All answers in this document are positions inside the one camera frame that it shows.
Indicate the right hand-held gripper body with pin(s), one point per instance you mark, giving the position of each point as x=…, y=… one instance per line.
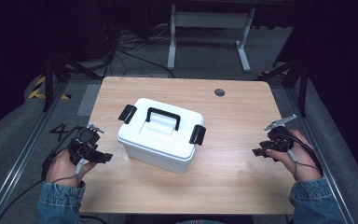
x=280, y=140

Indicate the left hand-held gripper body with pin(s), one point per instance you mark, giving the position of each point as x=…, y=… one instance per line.
x=85, y=141

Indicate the white plastic storage box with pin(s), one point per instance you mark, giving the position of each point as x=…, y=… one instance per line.
x=155, y=158

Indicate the person's right hand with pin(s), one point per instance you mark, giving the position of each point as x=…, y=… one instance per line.
x=304, y=161

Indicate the person's left hand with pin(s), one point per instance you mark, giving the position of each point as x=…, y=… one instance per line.
x=62, y=168

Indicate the black tripod stand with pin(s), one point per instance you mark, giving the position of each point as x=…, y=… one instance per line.
x=48, y=84
x=303, y=90

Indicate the yellow floor tape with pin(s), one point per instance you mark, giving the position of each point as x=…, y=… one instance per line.
x=34, y=94

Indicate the grey round table grommet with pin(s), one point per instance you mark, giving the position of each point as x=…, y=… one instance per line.
x=219, y=92

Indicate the aluminium floor rail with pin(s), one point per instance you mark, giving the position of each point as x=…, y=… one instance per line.
x=320, y=149
x=18, y=168

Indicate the white metal desk frame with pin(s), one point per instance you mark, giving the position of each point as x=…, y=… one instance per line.
x=211, y=19

